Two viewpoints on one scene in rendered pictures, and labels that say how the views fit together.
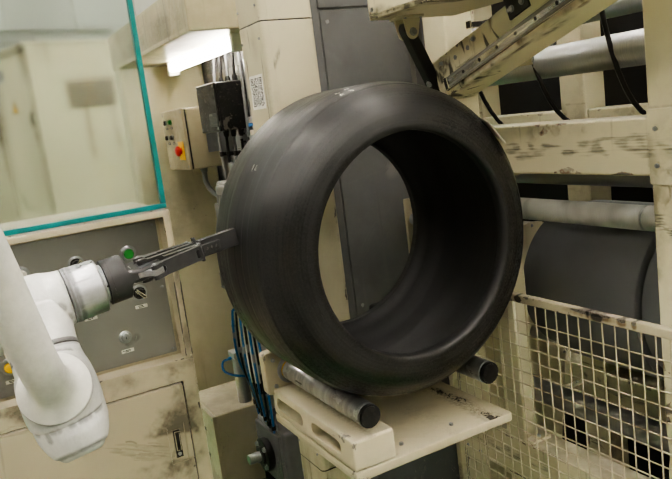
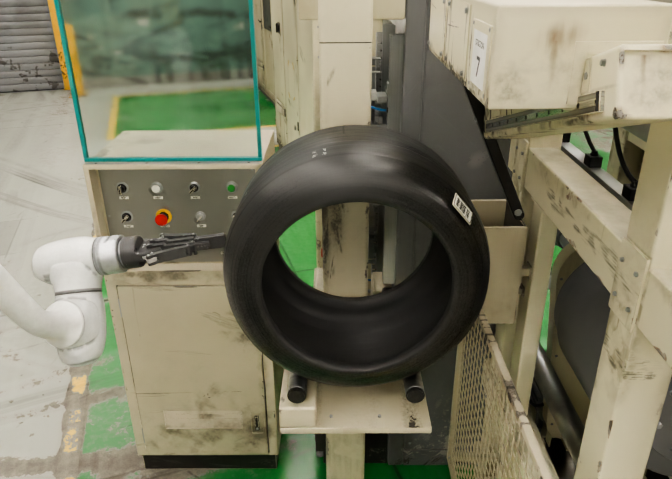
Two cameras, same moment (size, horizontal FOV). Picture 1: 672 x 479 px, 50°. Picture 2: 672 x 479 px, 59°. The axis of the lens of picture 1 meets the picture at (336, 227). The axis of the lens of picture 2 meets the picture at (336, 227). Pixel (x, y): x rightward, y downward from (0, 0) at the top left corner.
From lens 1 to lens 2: 79 cm
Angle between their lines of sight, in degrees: 31
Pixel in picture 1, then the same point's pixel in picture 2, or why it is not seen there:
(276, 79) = (327, 95)
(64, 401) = (57, 338)
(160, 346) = not seen: hidden behind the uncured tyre
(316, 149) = (271, 204)
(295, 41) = (351, 63)
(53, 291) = (83, 256)
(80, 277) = (102, 250)
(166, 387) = not seen: hidden behind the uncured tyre
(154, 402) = not seen: hidden behind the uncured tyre
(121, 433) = (210, 306)
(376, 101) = (335, 171)
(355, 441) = (282, 408)
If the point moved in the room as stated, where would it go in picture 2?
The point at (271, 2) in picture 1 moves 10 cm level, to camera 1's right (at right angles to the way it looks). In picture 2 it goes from (332, 27) to (370, 28)
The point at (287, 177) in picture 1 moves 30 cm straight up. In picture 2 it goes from (247, 219) to (236, 71)
